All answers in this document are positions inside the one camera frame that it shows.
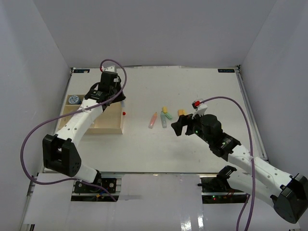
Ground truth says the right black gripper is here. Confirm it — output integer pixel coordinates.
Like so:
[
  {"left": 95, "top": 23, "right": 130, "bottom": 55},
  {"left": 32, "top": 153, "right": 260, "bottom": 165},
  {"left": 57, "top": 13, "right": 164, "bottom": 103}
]
[{"left": 171, "top": 110, "right": 212, "bottom": 145}]

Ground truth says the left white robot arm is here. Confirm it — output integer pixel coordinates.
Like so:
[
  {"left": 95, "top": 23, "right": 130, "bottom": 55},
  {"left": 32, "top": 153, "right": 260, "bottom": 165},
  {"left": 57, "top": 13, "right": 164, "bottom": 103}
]
[{"left": 42, "top": 66, "right": 126, "bottom": 192}]

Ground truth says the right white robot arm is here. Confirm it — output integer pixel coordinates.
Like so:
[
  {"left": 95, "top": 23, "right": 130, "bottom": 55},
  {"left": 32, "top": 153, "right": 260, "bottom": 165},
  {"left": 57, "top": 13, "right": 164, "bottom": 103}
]
[{"left": 171, "top": 114, "right": 308, "bottom": 224}]

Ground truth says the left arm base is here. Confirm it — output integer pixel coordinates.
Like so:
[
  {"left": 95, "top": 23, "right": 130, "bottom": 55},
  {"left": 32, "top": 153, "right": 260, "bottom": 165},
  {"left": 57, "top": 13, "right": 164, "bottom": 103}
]
[{"left": 73, "top": 177, "right": 118, "bottom": 200}]

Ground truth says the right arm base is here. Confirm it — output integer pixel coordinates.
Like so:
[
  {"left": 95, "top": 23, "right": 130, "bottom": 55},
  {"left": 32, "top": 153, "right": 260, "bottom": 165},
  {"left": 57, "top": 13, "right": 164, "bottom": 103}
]
[{"left": 197, "top": 177, "right": 247, "bottom": 205}]

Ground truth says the orange highlighter cap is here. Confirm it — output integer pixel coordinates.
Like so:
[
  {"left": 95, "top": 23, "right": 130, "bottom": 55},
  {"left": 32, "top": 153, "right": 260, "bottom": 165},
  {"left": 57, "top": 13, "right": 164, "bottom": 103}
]
[{"left": 178, "top": 109, "right": 185, "bottom": 116}]

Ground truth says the green highlighter cap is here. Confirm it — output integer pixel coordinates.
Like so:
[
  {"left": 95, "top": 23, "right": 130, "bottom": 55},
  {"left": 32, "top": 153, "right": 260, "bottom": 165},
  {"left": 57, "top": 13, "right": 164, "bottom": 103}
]
[{"left": 165, "top": 113, "right": 173, "bottom": 120}]

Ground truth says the green highlighter pen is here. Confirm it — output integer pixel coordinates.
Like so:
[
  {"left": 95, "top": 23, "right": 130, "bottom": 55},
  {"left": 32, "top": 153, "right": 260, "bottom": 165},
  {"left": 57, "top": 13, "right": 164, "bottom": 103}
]
[{"left": 160, "top": 112, "right": 167, "bottom": 128}]

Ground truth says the orange highlighter pen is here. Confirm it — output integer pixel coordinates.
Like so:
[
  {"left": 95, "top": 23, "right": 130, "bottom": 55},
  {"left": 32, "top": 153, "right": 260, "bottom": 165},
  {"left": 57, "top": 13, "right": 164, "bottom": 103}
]
[{"left": 148, "top": 112, "right": 157, "bottom": 129}]

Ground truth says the left table logo sticker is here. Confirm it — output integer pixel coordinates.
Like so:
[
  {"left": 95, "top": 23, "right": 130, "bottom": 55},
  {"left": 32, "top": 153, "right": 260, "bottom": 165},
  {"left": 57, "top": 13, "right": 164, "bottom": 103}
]
[{"left": 73, "top": 69, "right": 90, "bottom": 74}]

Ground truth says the table logo sticker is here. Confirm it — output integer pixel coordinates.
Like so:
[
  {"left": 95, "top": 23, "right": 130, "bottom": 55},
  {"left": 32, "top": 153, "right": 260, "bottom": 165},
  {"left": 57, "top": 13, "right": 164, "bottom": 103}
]
[
  {"left": 73, "top": 69, "right": 90, "bottom": 74},
  {"left": 218, "top": 68, "right": 235, "bottom": 73}
]

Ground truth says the beige wooden organizer tray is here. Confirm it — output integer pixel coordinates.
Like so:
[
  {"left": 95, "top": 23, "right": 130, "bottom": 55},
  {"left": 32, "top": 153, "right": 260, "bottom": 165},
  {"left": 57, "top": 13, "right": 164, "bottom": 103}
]
[{"left": 61, "top": 94, "right": 124, "bottom": 135}]

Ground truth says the blue white ink jar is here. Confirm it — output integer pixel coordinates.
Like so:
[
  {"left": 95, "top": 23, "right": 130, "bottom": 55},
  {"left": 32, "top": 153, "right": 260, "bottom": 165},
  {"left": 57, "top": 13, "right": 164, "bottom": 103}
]
[{"left": 67, "top": 95, "right": 81, "bottom": 105}]

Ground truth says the right table logo sticker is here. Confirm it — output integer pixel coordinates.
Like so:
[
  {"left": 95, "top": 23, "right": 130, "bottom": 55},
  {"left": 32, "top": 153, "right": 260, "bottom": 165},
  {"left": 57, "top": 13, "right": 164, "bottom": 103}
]
[{"left": 218, "top": 68, "right": 235, "bottom": 73}]

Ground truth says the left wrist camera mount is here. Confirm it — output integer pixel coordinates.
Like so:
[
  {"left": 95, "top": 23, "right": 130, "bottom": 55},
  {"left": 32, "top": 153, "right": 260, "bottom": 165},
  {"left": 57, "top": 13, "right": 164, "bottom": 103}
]
[{"left": 100, "top": 65, "right": 117, "bottom": 74}]

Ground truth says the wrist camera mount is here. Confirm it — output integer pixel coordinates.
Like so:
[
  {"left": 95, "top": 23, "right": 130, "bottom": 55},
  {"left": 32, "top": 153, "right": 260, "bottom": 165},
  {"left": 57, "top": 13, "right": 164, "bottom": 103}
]
[
  {"left": 192, "top": 99, "right": 207, "bottom": 118},
  {"left": 100, "top": 65, "right": 117, "bottom": 74}
]

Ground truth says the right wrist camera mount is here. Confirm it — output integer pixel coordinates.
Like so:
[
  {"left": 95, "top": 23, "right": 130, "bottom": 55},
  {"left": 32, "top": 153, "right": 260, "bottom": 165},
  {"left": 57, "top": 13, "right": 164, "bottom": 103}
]
[{"left": 192, "top": 99, "right": 207, "bottom": 118}]

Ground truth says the aluminium table rail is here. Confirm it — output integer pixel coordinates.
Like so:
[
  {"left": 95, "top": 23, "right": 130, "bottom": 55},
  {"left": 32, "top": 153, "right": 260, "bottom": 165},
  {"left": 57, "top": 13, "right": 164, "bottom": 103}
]
[{"left": 234, "top": 65, "right": 269, "bottom": 163}]

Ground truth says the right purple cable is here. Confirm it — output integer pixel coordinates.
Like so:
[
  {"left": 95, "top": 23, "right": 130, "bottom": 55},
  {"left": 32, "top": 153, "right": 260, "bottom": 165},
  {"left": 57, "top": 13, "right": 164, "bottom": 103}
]
[{"left": 199, "top": 96, "right": 256, "bottom": 231}]

